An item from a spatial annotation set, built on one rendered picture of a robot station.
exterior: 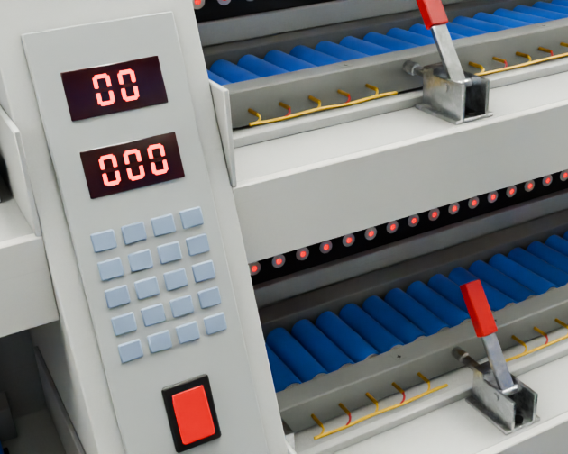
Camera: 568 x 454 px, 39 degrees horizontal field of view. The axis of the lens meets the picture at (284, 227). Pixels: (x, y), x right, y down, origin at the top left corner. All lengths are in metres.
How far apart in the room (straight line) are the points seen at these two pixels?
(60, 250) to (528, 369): 0.34
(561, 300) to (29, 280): 0.39
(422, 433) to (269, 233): 0.18
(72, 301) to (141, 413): 0.06
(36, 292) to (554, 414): 0.33
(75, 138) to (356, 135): 0.17
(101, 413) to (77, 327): 0.04
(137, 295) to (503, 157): 0.24
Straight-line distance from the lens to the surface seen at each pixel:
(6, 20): 0.38
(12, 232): 0.39
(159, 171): 0.38
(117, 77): 0.38
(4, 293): 0.39
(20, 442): 0.56
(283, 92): 0.49
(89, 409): 0.40
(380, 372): 0.54
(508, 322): 0.59
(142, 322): 0.39
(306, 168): 0.42
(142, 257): 0.38
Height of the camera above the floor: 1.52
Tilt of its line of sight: 10 degrees down
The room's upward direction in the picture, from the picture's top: 11 degrees counter-clockwise
